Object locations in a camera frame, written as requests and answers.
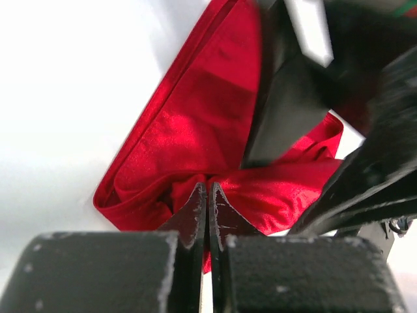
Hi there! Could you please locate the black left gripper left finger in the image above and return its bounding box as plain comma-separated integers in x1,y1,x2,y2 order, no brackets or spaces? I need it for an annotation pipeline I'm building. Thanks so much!
1,183,207,312

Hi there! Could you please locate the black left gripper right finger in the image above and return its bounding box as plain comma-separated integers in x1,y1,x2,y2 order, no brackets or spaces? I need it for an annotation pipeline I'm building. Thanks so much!
208,183,407,312

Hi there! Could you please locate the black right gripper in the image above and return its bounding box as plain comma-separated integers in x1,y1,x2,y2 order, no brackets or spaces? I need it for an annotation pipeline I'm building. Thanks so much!
240,1,416,256

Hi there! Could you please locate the red cloth napkin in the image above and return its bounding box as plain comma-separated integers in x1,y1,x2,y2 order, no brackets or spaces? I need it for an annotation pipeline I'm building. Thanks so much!
93,0,345,275

